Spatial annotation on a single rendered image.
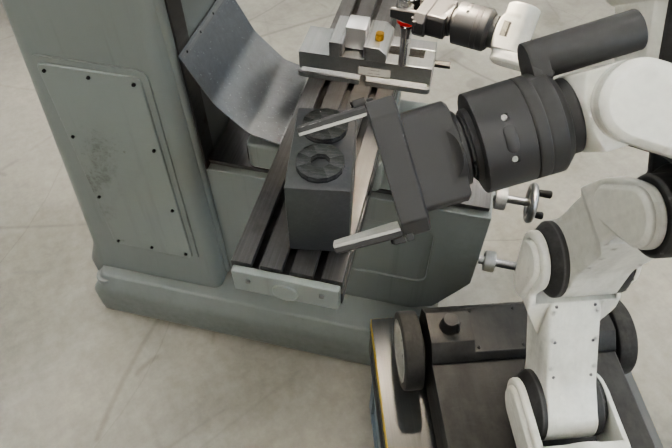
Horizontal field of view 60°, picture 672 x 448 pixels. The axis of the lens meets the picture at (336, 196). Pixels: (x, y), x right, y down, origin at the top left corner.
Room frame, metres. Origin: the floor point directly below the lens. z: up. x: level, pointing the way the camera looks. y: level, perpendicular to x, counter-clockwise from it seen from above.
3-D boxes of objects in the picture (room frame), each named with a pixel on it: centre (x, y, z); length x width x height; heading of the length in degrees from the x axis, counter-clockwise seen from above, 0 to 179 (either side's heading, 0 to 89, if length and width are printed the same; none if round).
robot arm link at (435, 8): (1.08, -0.24, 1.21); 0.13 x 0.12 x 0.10; 153
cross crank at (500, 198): (1.07, -0.52, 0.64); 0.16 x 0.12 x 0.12; 77
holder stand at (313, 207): (0.79, 0.02, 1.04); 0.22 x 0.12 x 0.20; 176
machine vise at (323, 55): (1.28, -0.08, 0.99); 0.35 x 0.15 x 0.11; 77
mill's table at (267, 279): (1.22, -0.04, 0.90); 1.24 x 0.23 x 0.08; 167
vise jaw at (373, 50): (1.28, -0.11, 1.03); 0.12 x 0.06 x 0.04; 167
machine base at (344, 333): (1.24, 0.21, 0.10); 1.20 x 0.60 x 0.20; 77
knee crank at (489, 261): (0.93, -0.51, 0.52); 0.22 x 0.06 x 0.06; 77
